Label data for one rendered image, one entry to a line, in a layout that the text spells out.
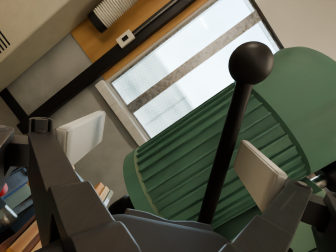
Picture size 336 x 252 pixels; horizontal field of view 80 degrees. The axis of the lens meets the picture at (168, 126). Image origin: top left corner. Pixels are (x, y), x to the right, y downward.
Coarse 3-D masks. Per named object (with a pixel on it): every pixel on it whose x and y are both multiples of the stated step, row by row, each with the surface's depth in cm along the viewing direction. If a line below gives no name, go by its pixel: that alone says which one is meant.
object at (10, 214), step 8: (8, 208) 37; (32, 208) 37; (8, 216) 36; (16, 216) 37; (24, 216) 35; (8, 224) 35; (16, 224) 33; (0, 232) 32; (8, 232) 32; (0, 240) 33
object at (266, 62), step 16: (240, 48) 16; (256, 48) 15; (240, 64) 15; (256, 64) 15; (272, 64) 16; (240, 80) 16; (256, 80) 16; (240, 96) 17; (240, 112) 17; (224, 128) 18; (224, 144) 18; (224, 160) 18; (224, 176) 18; (208, 192) 19; (208, 208) 19
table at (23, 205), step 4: (76, 172) 67; (80, 180) 67; (24, 200) 47; (28, 200) 48; (20, 204) 46; (24, 204) 46; (28, 204) 47; (16, 208) 44; (20, 208) 45; (24, 208) 46; (16, 212) 44; (0, 224) 40
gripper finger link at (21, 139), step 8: (16, 136) 12; (24, 136) 12; (8, 144) 11; (16, 144) 11; (24, 144) 11; (8, 152) 11; (16, 152) 11; (24, 152) 11; (8, 160) 11; (16, 160) 11; (24, 160) 11
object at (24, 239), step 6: (36, 222) 39; (30, 228) 37; (36, 228) 38; (24, 234) 36; (30, 234) 37; (18, 240) 34; (24, 240) 35; (30, 240) 36; (12, 246) 33; (18, 246) 34; (24, 246) 35
